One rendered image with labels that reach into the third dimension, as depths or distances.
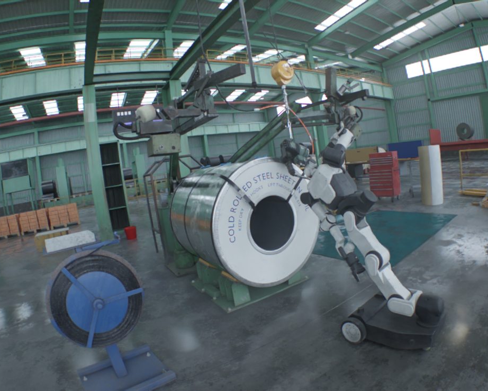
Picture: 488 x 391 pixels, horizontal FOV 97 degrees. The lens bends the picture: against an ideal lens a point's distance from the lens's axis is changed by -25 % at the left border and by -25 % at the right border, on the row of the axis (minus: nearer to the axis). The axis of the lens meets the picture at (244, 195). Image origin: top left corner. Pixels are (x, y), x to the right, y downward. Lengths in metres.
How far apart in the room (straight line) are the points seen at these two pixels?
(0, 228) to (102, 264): 11.54
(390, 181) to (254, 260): 5.25
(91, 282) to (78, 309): 0.19
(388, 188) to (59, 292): 6.84
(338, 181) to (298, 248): 0.99
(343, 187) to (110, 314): 1.78
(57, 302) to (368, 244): 2.01
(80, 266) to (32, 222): 11.11
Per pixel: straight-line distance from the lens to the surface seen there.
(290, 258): 2.79
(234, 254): 2.42
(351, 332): 2.16
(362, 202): 1.99
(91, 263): 1.79
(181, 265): 4.09
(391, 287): 2.08
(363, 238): 2.06
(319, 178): 2.11
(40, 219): 12.76
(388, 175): 7.26
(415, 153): 11.25
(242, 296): 2.81
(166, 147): 1.82
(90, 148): 6.73
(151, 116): 1.83
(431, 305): 2.01
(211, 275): 3.30
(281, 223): 2.90
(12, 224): 13.05
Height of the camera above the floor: 1.32
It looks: 6 degrees down
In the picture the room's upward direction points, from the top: 8 degrees counter-clockwise
